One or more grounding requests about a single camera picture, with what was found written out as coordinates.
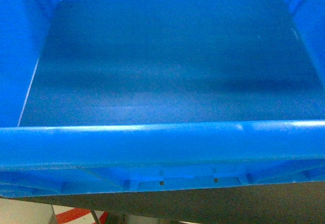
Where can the red white traffic cone left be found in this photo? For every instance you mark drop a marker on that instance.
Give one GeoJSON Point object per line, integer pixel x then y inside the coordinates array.
{"type": "Point", "coordinates": [72, 215]}

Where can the large blue plastic crate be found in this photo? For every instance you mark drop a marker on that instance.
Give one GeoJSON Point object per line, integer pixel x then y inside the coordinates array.
{"type": "Point", "coordinates": [121, 96]}

